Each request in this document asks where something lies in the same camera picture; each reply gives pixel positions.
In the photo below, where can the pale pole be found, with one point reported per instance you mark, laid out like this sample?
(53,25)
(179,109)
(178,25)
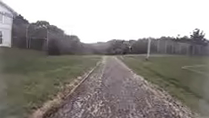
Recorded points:
(148,48)

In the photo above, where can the white building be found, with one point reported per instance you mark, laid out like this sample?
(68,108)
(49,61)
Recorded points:
(3,24)

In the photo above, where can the wood of trees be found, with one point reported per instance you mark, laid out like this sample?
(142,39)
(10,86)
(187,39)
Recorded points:
(66,42)

